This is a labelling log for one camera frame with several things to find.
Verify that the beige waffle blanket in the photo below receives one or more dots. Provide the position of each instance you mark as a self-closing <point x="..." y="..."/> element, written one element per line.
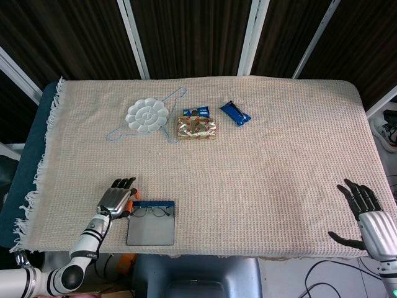
<point x="235" y="186"/>

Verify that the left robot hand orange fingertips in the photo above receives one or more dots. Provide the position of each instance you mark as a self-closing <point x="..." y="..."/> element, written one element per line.
<point x="116" y="200"/>

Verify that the blue glasses case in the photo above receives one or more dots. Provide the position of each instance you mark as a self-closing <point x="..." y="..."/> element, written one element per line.
<point x="152" y="231"/>

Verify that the chrome metal fitting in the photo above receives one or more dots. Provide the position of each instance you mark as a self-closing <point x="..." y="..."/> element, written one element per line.
<point x="21" y="260"/>

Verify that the white flower paint palette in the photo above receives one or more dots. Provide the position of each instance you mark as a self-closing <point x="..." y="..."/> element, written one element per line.
<point x="147" y="115"/>

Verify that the gold wrapped box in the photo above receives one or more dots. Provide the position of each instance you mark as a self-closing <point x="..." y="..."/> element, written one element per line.
<point x="197" y="128"/>

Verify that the dark blue snack packet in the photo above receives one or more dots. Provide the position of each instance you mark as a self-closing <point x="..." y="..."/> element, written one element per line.
<point x="235" y="113"/>

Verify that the white frame post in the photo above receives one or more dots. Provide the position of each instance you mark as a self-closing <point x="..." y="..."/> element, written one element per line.
<point x="383" y="104"/>
<point x="133" y="37"/>
<point x="314" y="40"/>
<point x="18" y="76"/>
<point x="252" y="37"/>

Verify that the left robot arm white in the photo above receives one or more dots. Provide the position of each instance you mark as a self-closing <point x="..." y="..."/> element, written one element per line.
<point x="83" y="245"/>

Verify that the small blue cookie packet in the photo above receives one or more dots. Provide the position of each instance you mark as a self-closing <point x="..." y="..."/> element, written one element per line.
<point x="201" y="111"/>

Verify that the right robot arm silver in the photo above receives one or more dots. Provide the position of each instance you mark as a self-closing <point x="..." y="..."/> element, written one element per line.
<point x="389" y="276"/>

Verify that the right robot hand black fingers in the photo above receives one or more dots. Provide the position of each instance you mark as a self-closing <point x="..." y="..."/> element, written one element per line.
<point x="380" y="232"/>

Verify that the white sneaker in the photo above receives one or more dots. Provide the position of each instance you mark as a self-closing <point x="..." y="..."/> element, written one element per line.
<point x="384" y="130"/>

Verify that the teal table pad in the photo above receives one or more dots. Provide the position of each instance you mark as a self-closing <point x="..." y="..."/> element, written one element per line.
<point x="29" y="155"/>

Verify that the thin-framed eyeglasses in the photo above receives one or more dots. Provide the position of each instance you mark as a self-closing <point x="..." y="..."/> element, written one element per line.
<point x="140" y="213"/>

